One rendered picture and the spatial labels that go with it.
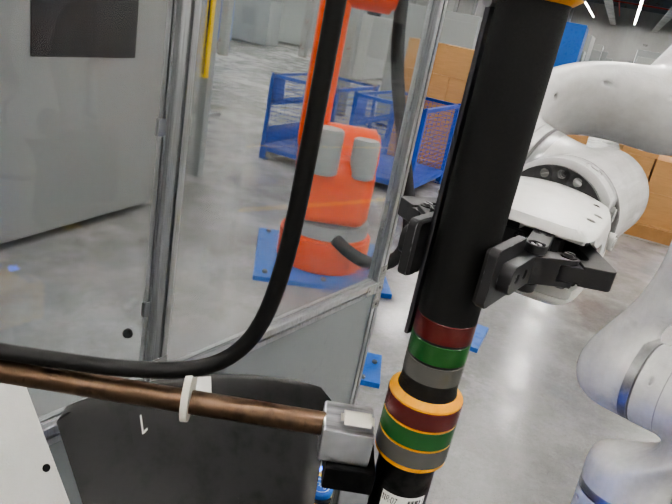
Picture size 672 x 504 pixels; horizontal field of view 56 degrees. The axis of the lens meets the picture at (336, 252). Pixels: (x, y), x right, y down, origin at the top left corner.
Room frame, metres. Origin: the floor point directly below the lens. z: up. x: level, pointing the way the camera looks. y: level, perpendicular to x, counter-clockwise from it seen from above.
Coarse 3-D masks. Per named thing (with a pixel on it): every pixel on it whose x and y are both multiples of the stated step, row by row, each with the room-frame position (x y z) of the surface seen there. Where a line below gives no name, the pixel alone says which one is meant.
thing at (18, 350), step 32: (320, 32) 0.31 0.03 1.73; (320, 64) 0.30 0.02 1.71; (320, 96) 0.30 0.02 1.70; (320, 128) 0.31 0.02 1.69; (288, 224) 0.30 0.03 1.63; (288, 256) 0.30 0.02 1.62; (256, 320) 0.30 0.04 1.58; (0, 352) 0.30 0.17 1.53; (32, 352) 0.30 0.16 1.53; (64, 352) 0.30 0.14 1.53; (224, 352) 0.31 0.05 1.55; (192, 384) 0.30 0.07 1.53
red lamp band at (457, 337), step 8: (416, 312) 0.31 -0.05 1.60; (416, 320) 0.31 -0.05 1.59; (424, 320) 0.30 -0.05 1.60; (416, 328) 0.31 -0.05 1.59; (424, 328) 0.30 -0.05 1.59; (432, 328) 0.30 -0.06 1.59; (440, 328) 0.30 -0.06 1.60; (448, 328) 0.30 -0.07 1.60; (456, 328) 0.30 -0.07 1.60; (472, 328) 0.30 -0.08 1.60; (424, 336) 0.30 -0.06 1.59; (432, 336) 0.30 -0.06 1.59; (440, 336) 0.30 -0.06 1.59; (448, 336) 0.30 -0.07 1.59; (456, 336) 0.30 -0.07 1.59; (464, 336) 0.30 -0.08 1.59; (472, 336) 0.30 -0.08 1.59; (440, 344) 0.30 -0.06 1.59; (448, 344) 0.30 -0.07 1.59; (456, 344) 0.30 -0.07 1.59; (464, 344) 0.30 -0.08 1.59
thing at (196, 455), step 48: (240, 384) 0.46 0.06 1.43; (288, 384) 0.48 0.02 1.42; (96, 432) 0.41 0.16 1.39; (192, 432) 0.42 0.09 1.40; (240, 432) 0.43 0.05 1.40; (288, 432) 0.44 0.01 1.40; (96, 480) 0.38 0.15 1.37; (144, 480) 0.39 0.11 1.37; (192, 480) 0.40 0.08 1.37; (240, 480) 0.40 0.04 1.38; (288, 480) 0.41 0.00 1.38
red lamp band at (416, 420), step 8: (392, 400) 0.30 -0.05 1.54; (392, 408) 0.30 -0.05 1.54; (400, 408) 0.30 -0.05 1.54; (408, 408) 0.29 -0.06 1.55; (400, 416) 0.30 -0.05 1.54; (408, 416) 0.29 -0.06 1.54; (416, 416) 0.29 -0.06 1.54; (424, 416) 0.29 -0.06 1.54; (432, 416) 0.29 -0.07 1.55; (440, 416) 0.29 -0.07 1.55; (448, 416) 0.29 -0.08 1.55; (456, 416) 0.30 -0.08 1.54; (408, 424) 0.29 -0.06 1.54; (416, 424) 0.29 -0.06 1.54; (424, 424) 0.29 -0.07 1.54; (432, 424) 0.29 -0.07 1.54; (440, 424) 0.29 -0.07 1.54; (448, 424) 0.30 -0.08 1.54; (432, 432) 0.29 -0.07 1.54; (440, 432) 0.29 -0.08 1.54
